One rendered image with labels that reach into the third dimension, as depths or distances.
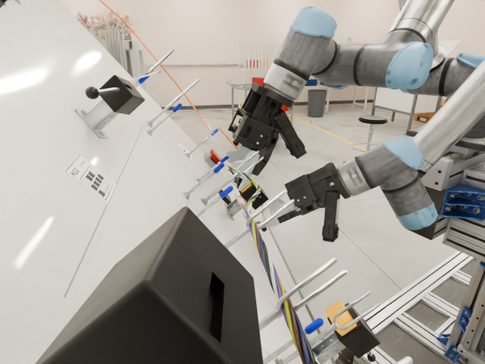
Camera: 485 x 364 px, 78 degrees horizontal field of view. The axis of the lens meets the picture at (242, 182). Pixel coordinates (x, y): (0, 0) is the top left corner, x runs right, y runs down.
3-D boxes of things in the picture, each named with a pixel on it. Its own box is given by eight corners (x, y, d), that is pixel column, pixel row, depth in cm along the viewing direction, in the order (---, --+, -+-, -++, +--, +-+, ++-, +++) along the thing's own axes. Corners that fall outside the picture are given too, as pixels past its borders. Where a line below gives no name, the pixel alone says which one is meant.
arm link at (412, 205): (430, 200, 70) (409, 160, 68) (447, 224, 60) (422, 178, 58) (395, 213, 73) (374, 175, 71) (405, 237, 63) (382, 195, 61)
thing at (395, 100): (407, 134, 577) (427, 39, 513) (369, 122, 683) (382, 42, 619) (439, 132, 593) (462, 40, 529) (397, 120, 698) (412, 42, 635)
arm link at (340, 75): (368, 94, 63) (344, 76, 55) (322, 90, 70) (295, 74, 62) (381, 56, 62) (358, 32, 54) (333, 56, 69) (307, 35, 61)
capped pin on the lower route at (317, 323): (260, 375, 31) (326, 327, 30) (252, 361, 32) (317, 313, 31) (264, 371, 33) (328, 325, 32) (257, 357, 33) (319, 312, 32)
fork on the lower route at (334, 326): (285, 370, 37) (379, 302, 35) (283, 377, 35) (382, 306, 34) (275, 355, 38) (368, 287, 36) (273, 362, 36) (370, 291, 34)
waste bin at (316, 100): (328, 117, 745) (331, 90, 721) (313, 118, 727) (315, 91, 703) (317, 113, 783) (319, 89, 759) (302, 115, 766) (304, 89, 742)
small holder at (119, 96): (42, 105, 32) (89, 59, 32) (89, 112, 41) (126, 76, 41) (72, 138, 33) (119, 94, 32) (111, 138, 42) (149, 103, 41)
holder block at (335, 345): (348, 393, 51) (397, 360, 50) (309, 362, 46) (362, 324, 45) (336, 367, 55) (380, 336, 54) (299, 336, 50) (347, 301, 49)
